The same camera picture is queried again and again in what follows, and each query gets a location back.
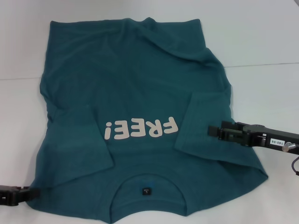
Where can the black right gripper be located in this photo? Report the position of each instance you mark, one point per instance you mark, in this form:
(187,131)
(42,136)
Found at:
(273,141)

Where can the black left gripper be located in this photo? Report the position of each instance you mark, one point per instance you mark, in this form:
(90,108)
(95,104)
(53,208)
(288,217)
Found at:
(8,194)

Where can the teal T-shirt with FREE print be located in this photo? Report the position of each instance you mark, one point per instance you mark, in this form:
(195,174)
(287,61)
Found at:
(140,70)

